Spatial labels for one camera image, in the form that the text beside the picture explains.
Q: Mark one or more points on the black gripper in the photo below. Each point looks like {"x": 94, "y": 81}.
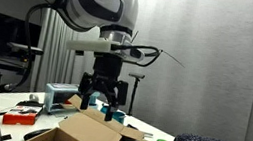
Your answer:
{"x": 107, "y": 67}

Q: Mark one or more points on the brown cardboard box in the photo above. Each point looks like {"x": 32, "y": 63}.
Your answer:
{"x": 90, "y": 132}

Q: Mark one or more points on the red box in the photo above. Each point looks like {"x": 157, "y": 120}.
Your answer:
{"x": 19, "y": 118}

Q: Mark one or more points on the teal bowl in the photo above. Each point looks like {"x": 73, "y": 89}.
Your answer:
{"x": 119, "y": 116}

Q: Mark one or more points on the light blue toaster oven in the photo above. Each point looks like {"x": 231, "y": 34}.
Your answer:
{"x": 58, "y": 95}

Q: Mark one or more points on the small grey tape roll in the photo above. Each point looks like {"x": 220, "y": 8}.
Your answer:
{"x": 34, "y": 97}

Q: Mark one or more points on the black flat plate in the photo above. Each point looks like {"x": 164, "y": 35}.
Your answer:
{"x": 34, "y": 133}

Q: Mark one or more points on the small black block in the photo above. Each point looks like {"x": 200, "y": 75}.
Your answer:
{"x": 6, "y": 137}

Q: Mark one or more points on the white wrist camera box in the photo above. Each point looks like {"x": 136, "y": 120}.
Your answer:
{"x": 89, "y": 45}

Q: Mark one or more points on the black wall monitor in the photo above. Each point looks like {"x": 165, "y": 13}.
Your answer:
{"x": 0, "y": 33}

